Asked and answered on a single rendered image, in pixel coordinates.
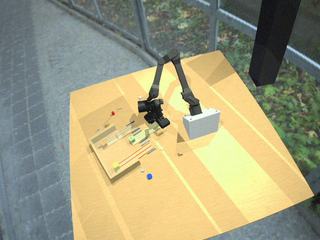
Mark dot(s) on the tan strip with blue lines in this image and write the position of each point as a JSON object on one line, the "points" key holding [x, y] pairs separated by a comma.
{"points": [[127, 130]]}

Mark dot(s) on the light green cube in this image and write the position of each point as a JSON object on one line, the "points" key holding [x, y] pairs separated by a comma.
{"points": [[131, 139]]}

